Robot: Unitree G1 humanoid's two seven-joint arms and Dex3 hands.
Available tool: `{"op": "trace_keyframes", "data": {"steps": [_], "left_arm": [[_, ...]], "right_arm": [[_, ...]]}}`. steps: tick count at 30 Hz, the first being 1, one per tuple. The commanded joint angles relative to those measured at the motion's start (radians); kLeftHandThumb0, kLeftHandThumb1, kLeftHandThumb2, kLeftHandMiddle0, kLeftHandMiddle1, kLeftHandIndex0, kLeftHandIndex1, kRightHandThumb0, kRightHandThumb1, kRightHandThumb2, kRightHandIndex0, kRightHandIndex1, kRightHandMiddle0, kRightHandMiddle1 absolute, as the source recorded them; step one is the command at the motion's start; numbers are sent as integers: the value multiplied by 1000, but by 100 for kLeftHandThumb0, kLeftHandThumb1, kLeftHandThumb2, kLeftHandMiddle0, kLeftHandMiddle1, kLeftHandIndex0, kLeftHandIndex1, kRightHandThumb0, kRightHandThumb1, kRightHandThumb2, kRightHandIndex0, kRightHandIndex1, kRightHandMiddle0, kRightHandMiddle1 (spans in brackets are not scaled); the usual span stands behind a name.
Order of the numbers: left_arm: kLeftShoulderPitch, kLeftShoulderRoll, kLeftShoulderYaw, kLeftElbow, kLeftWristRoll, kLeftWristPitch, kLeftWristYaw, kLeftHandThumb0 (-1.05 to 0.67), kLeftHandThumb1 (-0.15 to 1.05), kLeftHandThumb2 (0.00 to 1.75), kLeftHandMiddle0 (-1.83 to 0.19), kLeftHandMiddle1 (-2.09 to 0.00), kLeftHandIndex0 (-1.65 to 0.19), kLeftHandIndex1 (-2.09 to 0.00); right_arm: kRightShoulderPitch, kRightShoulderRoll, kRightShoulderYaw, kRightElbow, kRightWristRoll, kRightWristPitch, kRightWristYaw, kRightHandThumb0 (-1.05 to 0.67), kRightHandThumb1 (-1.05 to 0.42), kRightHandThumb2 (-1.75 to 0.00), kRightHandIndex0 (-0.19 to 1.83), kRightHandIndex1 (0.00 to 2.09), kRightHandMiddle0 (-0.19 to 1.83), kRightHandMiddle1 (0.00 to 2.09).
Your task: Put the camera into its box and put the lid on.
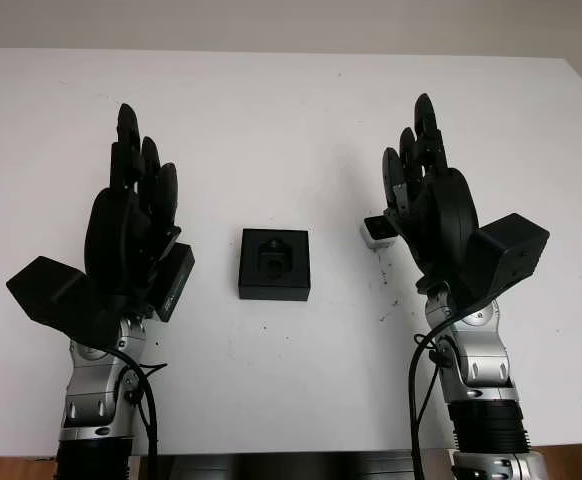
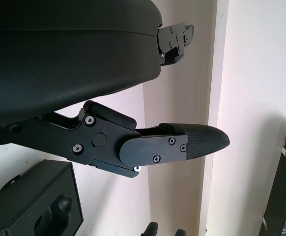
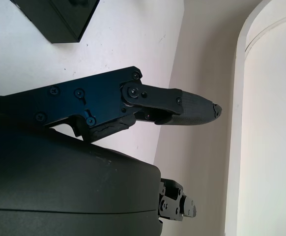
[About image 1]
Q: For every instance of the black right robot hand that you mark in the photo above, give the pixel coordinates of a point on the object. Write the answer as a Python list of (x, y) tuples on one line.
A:
[(448, 220)]

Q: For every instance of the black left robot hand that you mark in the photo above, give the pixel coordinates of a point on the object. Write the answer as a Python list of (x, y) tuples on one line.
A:
[(116, 235)]

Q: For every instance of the small silver square camera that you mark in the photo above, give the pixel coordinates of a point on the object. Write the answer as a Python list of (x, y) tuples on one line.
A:
[(378, 232)]

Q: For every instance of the black printed box lid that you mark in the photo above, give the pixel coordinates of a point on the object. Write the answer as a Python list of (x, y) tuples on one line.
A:
[(176, 280)]

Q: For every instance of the grey robot torso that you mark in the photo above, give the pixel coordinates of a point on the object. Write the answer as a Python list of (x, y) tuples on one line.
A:
[(281, 467)]

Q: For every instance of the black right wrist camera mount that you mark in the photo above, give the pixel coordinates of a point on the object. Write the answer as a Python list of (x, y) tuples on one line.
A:
[(511, 250)]

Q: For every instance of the black camera box base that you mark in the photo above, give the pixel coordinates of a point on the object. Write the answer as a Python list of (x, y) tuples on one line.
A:
[(273, 285)]

